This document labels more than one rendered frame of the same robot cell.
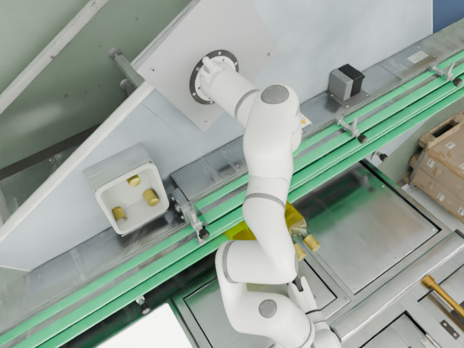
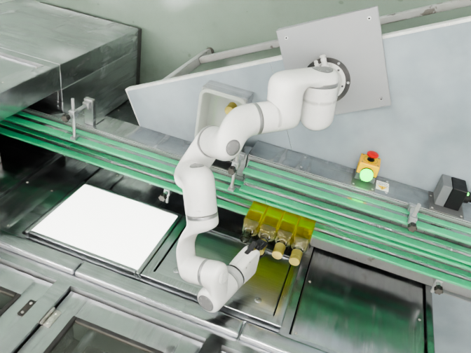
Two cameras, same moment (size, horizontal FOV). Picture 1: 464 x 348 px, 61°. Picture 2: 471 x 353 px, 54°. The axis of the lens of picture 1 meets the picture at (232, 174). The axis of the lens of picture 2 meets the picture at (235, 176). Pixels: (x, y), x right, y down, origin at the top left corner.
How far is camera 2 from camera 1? 0.87 m
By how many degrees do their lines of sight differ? 35
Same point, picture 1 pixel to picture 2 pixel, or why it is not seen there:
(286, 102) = (322, 73)
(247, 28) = (370, 61)
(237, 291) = (196, 156)
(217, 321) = not seen: hidden behind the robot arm
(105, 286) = (159, 160)
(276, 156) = (280, 83)
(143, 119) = (265, 76)
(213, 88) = not seen: hidden behind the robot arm
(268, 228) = (236, 111)
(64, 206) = (186, 97)
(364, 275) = (315, 336)
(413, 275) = not seen: outside the picture
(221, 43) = (343, 57)
